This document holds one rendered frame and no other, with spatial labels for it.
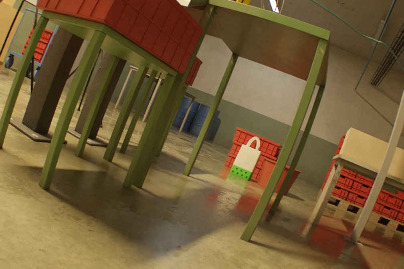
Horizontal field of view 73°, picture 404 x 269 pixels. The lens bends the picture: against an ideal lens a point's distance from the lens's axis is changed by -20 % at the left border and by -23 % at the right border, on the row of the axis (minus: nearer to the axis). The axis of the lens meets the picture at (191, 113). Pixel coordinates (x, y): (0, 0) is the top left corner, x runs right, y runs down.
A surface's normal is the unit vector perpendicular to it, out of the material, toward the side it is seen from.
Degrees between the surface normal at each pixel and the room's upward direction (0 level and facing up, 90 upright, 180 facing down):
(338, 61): 90
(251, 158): 85
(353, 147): 90
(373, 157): 90
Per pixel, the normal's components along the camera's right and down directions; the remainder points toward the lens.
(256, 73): -0.36, -0.16
